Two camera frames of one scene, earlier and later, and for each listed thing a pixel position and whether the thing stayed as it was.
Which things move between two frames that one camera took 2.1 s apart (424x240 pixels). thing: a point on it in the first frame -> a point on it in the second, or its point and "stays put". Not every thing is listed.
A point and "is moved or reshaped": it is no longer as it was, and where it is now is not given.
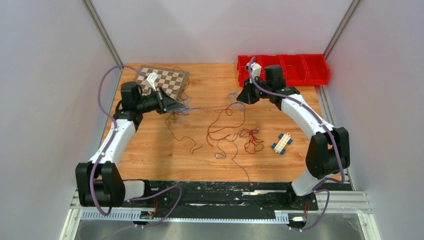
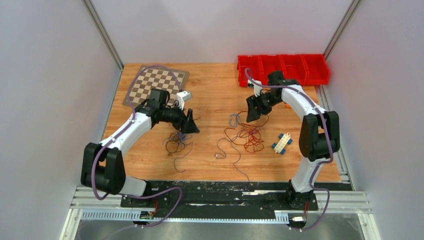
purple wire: [233, 141] is moved or reshaped
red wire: [253, 145] is moved or reshaped
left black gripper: [169, 104] -> [186, 124]
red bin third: [296, 71] stays put
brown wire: [183, 110] -> [174, 144]
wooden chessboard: [174, 82] stays put
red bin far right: [318, 72] stays put
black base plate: [225, 195] stays put
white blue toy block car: [280, 146] stays put
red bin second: [270, 60] stays put
